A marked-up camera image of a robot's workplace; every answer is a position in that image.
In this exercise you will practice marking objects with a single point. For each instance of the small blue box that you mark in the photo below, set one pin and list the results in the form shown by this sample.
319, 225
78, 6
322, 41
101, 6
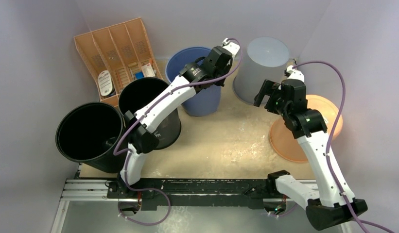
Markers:
139, 75

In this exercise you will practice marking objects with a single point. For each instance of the orange slotted organizer rack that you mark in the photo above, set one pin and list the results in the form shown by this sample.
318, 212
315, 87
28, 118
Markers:
121, 49

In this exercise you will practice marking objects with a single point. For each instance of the grey plastic bucket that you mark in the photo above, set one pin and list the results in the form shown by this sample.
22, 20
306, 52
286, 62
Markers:
265, 58

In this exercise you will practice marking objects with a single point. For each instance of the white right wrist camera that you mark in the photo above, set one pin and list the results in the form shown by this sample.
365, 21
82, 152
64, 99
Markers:
293, 73

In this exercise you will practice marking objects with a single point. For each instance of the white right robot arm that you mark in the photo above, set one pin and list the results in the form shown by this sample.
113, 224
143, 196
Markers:
333, 203

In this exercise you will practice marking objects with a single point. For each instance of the orange plastic bucket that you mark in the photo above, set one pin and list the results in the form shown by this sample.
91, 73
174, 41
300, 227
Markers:
282, 139

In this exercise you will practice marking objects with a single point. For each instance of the blue plastic bucket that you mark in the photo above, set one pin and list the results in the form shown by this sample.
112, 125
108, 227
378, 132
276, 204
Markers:
205, 102

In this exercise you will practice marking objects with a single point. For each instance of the large black plastic bucket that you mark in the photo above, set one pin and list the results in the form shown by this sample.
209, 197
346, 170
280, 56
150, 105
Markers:
89, 133

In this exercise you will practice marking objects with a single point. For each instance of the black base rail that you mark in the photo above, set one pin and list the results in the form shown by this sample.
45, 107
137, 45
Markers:
150, 193

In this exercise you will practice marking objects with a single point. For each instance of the white red card packet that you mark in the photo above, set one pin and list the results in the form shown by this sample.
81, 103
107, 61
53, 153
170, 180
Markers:
148, 70

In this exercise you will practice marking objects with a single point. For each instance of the white oval label tin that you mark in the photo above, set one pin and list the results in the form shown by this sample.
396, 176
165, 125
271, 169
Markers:
105, 84

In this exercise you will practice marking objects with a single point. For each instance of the small black plastic bucket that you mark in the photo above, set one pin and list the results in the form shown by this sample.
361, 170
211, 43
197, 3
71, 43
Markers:
141, 92

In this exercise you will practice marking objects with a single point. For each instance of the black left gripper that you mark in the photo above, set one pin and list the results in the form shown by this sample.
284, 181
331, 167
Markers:
220, 83

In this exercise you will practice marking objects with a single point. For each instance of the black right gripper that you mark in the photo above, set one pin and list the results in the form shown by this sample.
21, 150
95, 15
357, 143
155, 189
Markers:
271, 95

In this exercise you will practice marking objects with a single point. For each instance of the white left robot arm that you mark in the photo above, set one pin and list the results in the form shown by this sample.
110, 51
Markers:
195, 76

